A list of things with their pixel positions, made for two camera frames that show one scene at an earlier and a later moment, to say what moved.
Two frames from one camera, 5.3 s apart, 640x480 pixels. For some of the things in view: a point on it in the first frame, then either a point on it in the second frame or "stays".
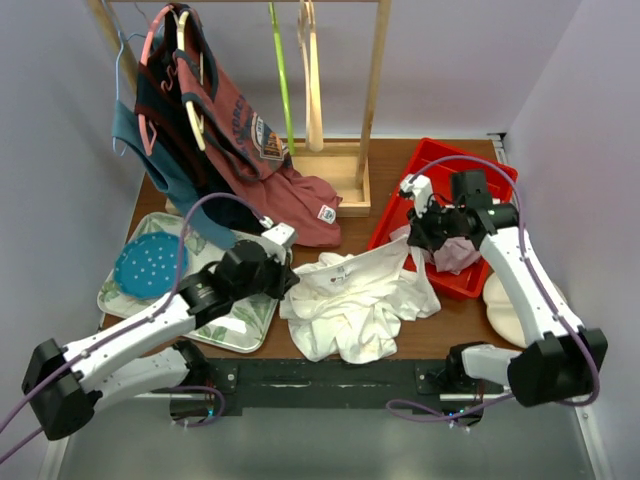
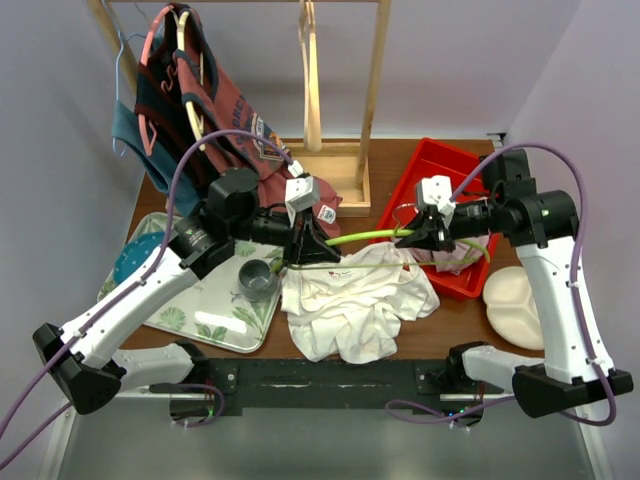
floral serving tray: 246,326 stays
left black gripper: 285,277 → 306,245
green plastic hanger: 284,83 → 399,232
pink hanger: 142,128 stays
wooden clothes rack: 347,164 stays
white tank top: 352,306 stays
